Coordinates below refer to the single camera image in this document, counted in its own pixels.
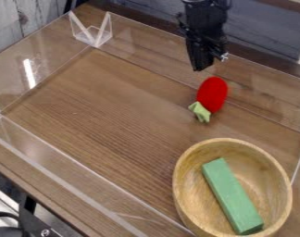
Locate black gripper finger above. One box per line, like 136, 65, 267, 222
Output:
186, 40, 202, 71
202, 46, 214, 69

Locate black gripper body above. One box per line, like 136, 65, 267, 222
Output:
175, 12, 230, 62

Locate red plush radish green leaves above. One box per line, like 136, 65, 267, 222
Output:
188, 77, 227, 123

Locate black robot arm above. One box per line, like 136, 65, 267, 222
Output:
176, 0, 231, 71

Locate wooden bowl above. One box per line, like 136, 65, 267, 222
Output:
172, 138, 291, 237

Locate green rectangular block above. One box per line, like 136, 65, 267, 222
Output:
200, 157, 263, 235

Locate clear acrylic corner bracket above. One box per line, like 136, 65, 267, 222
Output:
68, 11, 112, 48

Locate clear acrylic enclosure wall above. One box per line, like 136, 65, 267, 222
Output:
0, 6, 300, 237

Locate black metal table frame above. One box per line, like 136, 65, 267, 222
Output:
19, 194, 81, 237

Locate black cable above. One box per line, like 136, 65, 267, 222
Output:
0, 211, 24, 237

